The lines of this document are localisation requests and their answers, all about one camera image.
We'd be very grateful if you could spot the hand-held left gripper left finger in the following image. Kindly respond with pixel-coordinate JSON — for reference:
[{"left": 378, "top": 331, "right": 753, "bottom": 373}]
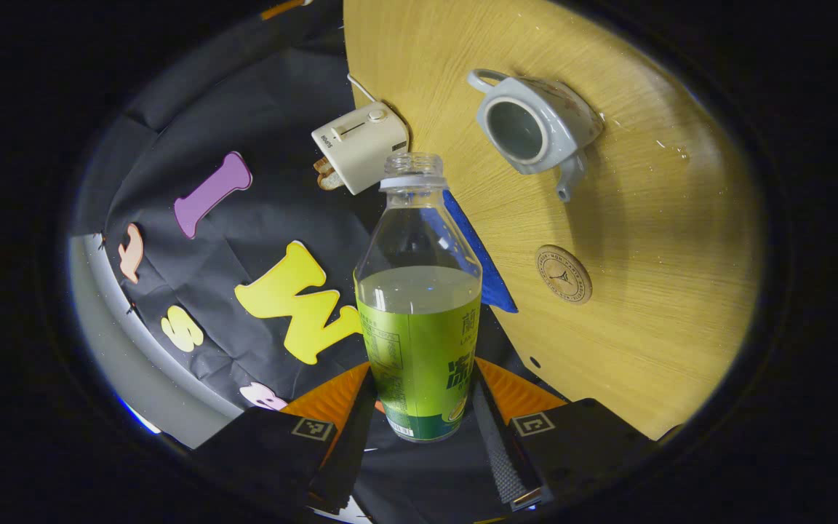
[{"left": 193, "top": 362, "right": 380, "bottom": 514}]

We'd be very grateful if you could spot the green label water bottle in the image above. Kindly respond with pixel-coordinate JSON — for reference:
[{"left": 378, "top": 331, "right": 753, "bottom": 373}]
[{"left": 354, "top": 152, "right": 483, "bottom": 442}]

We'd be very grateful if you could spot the white toaster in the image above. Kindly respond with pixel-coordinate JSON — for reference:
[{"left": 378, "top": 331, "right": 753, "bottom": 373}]
[{"left": 311, "top": 101, "right": 410, "bottom": 196}]

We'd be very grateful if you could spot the round wooden coaster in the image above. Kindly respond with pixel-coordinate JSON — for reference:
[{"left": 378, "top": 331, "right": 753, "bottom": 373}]
[{"left": 535, "top": 245, "right": 594, "bottom": 305}]

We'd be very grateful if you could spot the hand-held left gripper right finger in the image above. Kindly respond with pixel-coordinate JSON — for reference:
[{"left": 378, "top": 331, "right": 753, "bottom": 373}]
[{"left": 471, "top": 357, "right": 653, "bottom": 510}]

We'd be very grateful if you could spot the white toaster cable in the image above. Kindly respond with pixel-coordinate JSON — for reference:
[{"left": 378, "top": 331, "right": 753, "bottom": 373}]
[{"left": 347, "top": 73, "right": 380, "bottom": 104}]

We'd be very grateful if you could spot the blue towel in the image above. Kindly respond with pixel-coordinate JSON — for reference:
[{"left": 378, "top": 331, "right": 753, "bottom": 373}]
[{"left": 442, "top": 189, "right": 519, "bottom": 314}]

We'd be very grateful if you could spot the toast slice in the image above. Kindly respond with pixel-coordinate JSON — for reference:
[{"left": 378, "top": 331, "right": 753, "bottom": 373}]
[{"left": 313, "top": 156, "right": 345, "bottom": 191}]

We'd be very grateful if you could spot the white ceramic teacup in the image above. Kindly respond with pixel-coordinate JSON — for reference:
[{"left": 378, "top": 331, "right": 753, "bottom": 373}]
[{"left": 467, "top": 68, "right": 605, "bottom": 203}]

